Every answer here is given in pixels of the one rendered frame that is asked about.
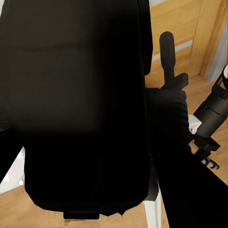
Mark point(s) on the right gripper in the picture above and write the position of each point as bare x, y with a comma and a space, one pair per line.
210, 122

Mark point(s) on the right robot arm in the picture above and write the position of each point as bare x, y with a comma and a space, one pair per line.
211, 114

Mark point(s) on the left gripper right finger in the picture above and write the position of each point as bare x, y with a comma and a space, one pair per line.
193, 196

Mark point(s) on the digital camera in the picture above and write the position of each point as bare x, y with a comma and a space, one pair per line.
72, 85

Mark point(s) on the camera tripod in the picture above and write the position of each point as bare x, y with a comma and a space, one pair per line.
167, 109

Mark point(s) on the door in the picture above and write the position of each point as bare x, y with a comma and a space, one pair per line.
197, 27

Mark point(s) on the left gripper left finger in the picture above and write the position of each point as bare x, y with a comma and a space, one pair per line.
10, 146

